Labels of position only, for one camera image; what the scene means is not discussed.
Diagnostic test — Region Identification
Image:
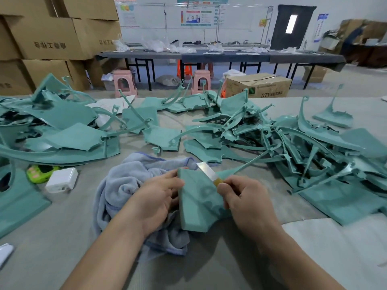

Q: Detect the person's left hand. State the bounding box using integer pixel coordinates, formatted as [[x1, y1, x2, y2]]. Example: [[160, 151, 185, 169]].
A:
[[124, 170, 185, 236]]

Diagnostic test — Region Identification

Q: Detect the person's left forearm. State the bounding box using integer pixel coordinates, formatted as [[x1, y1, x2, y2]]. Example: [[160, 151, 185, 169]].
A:
[[60, 208, 149, 290]]

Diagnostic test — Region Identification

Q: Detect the long grey work table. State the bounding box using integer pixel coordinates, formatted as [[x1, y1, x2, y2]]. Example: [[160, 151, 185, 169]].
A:
[[97, 49, 347, 91]]

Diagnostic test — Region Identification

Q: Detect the pink plastic stool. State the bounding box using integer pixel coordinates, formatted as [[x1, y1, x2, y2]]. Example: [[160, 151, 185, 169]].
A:
[[112, 69, 137, 98], [191, 69, 212, 95]]

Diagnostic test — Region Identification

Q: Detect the dark door with window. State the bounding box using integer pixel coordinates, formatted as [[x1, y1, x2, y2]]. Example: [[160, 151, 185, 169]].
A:
[[270, 4, 317, 51]]

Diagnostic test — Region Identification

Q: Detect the white foam sheet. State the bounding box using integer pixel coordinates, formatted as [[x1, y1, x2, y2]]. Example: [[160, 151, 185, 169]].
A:
[[282, 217, 387, 290]]

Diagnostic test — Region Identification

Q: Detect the orange object under table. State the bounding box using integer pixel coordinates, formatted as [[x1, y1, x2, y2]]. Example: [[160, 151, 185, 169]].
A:
[[177, 60, 193, 80]]

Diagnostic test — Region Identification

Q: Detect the brown cardboard box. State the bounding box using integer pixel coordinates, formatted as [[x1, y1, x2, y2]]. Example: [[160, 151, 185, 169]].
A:
[[225, 73, 293, 98]]

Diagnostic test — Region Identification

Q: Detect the heap of clear plastic bags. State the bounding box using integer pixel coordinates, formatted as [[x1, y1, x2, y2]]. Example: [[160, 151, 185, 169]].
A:
[[112, 39, 197, 54]]

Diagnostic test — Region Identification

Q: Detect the green and yellow gadget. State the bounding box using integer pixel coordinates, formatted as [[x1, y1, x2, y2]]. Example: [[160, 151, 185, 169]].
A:
[[26, 165, 61, 184]]

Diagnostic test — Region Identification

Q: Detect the single green plastic part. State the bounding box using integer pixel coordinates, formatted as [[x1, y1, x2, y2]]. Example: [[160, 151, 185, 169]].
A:
[[177, 148, 270, 233]]

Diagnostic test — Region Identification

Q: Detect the stack of brown cardboard boxes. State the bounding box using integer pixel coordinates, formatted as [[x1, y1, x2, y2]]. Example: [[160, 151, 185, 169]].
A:
[[0, 0, 122, 97]]

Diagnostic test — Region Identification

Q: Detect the person's right hand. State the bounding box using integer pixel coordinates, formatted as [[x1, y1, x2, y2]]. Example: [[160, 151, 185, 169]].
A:
[[216, 175, 282, 239]]

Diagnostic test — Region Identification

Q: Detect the white oval plastic piece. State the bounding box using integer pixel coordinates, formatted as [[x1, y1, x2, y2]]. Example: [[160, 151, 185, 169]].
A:
[[0, 243, 14, 269]]

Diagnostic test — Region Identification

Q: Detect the pile of green plastic parts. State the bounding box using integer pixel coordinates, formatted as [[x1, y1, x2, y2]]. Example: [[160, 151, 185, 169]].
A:
[[0, 73, 387, 239]]

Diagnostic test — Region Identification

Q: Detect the grey-blue wiping cloth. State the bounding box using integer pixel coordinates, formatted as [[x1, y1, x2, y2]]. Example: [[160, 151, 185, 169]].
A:
[[92, 153, 200, 261]]

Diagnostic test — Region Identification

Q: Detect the white paper sheet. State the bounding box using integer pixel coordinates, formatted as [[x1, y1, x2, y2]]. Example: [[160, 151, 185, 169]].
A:
[[87, 96, 137, 127]]

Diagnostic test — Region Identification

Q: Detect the yellow-handled deburring knife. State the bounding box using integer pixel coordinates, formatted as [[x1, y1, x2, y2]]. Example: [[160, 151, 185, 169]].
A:
[[196, 161, 223, 186]]

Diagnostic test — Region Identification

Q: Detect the person's right forearm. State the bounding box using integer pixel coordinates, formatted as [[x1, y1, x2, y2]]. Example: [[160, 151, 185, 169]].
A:
[[251, 223, 345, 290]]

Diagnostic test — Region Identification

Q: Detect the white power adapter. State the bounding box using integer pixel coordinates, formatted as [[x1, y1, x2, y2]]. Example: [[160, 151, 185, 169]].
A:
[[46, 167, 79, 194]]

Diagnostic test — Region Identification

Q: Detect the colourful wall poster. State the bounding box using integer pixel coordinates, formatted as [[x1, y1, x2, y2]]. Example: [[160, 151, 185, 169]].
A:
[[180, 8, 215, 27]]

